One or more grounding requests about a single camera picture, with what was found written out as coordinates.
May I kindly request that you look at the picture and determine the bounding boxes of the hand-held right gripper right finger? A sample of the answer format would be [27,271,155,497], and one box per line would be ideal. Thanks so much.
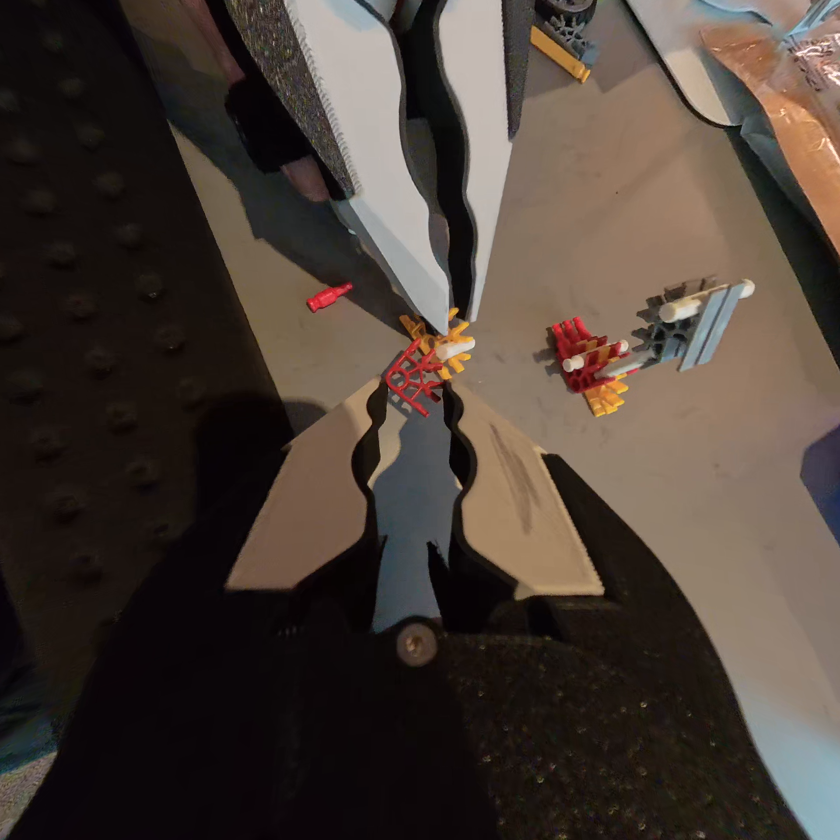
[443,384,605,601]

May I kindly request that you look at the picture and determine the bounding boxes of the short red toy rod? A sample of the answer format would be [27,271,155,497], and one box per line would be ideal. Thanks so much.
[306,282,354,314]

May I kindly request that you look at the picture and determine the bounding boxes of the small red toy assembly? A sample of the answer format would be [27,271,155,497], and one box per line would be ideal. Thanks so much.
[550,317,639,417]

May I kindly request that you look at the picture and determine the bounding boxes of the shiny plastic bag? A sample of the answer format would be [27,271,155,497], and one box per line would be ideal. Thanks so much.
[701,26,840,257]

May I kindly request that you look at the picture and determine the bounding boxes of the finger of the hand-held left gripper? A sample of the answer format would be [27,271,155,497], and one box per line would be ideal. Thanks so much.
[434,0,514,324]
[289,0,455,336]

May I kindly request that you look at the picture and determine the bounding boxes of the white document stand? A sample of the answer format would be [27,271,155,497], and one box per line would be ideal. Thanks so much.
[623,0,769,127]

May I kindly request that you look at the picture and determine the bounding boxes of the red fan connector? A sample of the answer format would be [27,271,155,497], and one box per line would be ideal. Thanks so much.
[385,338,447,419]

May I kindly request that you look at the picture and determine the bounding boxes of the grey toy wheel with tyre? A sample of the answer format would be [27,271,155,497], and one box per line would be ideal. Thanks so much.
[535,0,598,24]

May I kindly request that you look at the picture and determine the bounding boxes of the person's left hand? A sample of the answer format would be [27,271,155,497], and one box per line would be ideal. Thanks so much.
[190,0,330,203]

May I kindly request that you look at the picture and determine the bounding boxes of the long yellow toy rod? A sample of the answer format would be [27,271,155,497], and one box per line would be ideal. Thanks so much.
[530,25,592,84]

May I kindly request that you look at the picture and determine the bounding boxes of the yellow fan connector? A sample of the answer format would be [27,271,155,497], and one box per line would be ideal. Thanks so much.
[399,308,475,382]

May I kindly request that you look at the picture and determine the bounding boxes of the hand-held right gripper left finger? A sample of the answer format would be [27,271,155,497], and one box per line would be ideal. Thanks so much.
[225,379,389,593]

